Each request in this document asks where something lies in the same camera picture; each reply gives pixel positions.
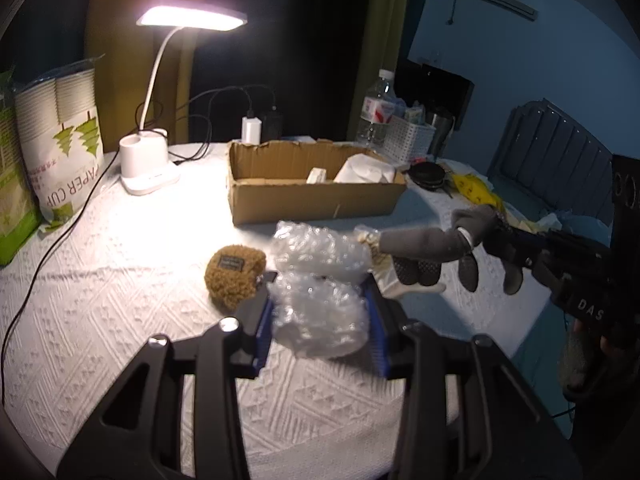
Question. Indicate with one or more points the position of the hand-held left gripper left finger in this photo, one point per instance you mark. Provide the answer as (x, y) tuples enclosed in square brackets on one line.
[(262, 332)]

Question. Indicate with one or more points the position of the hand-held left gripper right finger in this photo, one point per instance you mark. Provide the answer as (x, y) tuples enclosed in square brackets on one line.
[(376, 327)]

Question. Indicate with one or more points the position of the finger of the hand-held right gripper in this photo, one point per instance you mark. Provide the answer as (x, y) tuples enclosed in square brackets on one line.
[(515, 246)]

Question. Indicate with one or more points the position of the clear bubble wrap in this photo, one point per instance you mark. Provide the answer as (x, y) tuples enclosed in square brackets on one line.
[(317, 317), (320, 250)]

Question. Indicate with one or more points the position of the grey knitted glove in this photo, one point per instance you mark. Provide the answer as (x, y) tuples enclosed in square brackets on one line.
[(430, 245)]

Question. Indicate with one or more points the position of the person's right hand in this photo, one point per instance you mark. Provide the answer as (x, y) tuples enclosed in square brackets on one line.
[(582, 365)]

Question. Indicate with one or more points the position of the pale crumpled wrapper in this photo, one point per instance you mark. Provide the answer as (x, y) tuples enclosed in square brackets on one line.
[(535, 220)]

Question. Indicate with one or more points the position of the brown fuzzy pouch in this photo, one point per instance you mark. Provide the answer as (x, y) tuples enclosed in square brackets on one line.
[(234, 277)]

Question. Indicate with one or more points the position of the black dotted white-cuff glove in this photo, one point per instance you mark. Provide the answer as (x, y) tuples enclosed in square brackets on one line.
[(417, 272)]

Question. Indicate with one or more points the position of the dark radiator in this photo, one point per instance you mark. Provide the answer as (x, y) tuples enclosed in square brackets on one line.
[(550, 160)]

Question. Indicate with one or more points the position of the black round lids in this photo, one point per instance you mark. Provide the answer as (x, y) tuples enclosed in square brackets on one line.
[(426, 176)]

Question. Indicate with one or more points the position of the steel cup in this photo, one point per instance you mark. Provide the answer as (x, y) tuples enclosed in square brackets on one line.
[(440, 132)]

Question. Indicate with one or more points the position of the cardboard box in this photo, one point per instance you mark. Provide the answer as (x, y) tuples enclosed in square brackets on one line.
[(310, 195)]

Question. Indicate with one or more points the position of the white textured tablecloth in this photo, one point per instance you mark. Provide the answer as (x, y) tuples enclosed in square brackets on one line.
[(125, 270)]

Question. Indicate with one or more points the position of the white plastic basket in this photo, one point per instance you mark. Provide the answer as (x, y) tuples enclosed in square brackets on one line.
[(407, 137)]

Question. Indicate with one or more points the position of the white crumpled paper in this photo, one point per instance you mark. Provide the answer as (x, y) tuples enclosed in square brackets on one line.
[(367, 169)]

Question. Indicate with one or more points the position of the small white box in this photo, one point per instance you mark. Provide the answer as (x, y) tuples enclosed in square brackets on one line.
[(316, 175)]

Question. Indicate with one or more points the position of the black bag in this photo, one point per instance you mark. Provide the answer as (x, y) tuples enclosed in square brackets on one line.
[(440, 90)]

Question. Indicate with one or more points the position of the clear water bottle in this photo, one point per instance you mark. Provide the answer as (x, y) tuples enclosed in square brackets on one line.
[(375, 110)]

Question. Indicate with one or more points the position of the white desk lamp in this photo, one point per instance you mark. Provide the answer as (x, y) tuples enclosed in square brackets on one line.
[(150, 170)]

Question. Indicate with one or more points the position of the white charger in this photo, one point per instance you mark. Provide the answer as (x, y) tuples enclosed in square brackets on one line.
[(251, 130)]

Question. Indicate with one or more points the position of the black charger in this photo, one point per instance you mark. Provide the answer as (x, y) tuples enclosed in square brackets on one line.
[(272, 122)]

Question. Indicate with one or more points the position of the paper cup package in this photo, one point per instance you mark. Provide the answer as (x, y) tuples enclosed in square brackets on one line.
[(62, 145)]

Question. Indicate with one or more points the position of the green package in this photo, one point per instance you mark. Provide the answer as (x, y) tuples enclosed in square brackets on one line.
[(12, 200)]

